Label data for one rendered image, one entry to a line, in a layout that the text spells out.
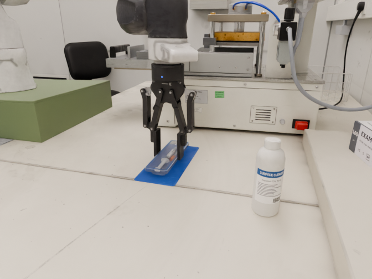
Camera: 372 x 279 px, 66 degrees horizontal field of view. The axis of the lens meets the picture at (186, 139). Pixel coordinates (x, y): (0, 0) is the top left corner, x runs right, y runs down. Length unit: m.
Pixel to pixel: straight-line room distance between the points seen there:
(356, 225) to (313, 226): 0.08
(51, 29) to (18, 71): 2.18
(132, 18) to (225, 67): 0.36
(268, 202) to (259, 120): 0.45
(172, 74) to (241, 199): 0.30
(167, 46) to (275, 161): 0.31
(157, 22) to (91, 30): 2.43
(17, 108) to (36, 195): 0.37
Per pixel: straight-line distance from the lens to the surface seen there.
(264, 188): 0.54
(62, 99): 1.03
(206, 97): 0.94
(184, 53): 0.60
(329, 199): 0.57
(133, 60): 1.05
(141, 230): 0.53
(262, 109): 0.94
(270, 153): 0.51
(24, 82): 1.16
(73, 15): 3.15
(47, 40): 3.37
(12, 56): 1.15
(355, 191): 0.62
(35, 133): 0.97
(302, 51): 1.04
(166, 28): 0.64
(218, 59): 0.92
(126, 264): 0.47
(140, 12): 0.67
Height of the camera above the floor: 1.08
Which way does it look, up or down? 22 degrees down
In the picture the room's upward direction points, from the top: straight up
